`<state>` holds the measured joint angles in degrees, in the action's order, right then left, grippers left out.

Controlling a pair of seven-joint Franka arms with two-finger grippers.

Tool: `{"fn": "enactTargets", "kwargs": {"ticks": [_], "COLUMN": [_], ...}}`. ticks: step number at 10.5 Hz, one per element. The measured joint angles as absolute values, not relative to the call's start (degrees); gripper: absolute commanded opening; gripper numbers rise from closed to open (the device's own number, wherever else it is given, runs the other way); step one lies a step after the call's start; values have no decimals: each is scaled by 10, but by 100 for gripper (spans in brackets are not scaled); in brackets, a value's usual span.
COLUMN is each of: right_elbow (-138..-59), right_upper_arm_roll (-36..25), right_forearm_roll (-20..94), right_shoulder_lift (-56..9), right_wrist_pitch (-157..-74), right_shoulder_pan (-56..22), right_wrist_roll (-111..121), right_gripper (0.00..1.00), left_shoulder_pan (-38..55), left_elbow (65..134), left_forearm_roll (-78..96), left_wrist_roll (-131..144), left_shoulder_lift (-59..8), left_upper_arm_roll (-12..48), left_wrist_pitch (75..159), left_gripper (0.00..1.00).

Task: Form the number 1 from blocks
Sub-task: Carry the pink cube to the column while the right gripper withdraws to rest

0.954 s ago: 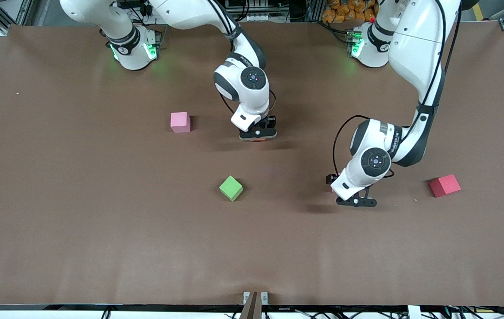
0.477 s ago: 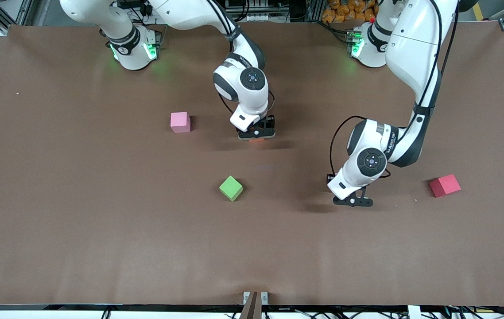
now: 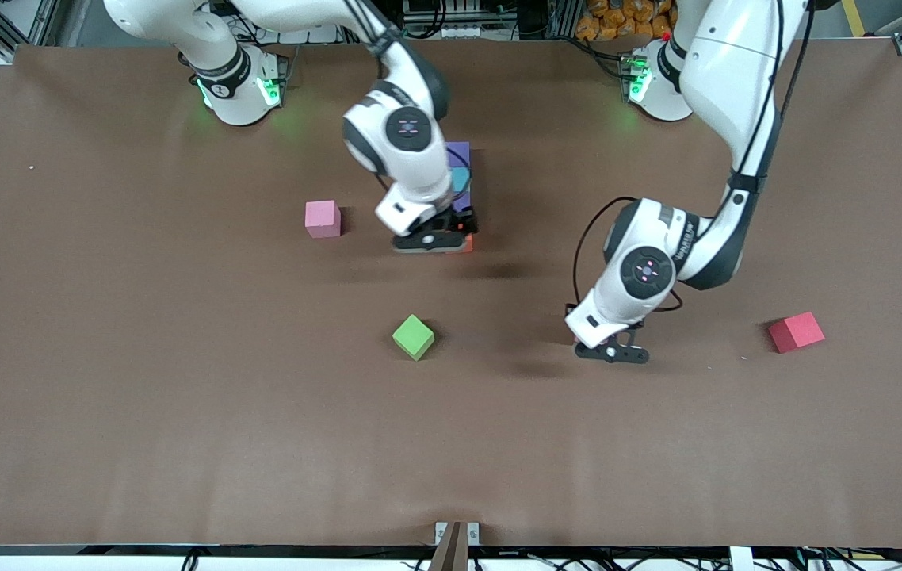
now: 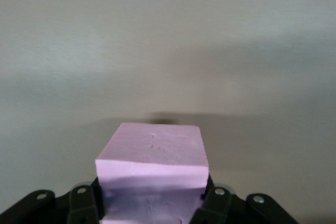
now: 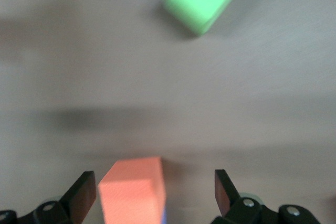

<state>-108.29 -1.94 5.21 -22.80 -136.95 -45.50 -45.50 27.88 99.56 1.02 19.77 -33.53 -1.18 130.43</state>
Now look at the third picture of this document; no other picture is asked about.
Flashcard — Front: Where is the small metal bracket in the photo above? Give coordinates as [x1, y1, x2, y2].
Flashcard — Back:
[435, 521, 480, 546]

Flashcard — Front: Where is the red foam cube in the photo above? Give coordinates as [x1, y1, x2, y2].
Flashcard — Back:
[768, 311, 826, 354]

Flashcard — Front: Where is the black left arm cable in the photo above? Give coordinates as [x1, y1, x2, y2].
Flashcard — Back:
[572, 0, 816, 314]

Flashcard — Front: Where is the green foam cube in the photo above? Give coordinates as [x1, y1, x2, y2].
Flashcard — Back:
[392, 313, 436, 362]

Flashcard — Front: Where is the brown wooden post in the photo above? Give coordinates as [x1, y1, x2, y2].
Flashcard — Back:
[429, 521, 469, 571]

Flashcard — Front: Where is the brown paper table cover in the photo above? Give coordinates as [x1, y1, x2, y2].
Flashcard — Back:
[0, 38, 902, 550]

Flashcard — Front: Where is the bag of orange items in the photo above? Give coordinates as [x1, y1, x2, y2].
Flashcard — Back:
[575, 0, 678, 42]

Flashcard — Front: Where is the pink foam cube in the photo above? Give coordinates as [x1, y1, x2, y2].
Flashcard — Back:
[305, 200, 342, 239]

